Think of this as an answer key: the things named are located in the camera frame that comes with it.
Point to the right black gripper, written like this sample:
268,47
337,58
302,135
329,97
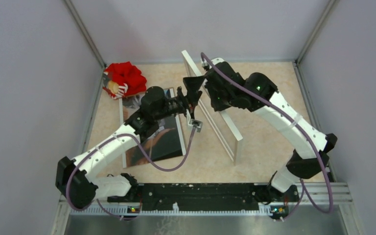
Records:
218,106

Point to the red cloth toy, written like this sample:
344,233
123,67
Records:
122,80

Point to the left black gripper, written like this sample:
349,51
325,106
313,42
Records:
192,84

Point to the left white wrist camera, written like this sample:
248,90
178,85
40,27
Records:
196,125

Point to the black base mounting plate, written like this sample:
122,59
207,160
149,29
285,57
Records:
204,197

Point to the wooden picture frame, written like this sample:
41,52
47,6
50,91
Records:
222,124

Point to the aluminium front rail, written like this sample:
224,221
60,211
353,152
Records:
317,195

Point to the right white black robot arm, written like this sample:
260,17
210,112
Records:
260,96

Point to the large glossy photo print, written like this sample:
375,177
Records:
165,143

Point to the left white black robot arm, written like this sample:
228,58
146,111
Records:
76,178

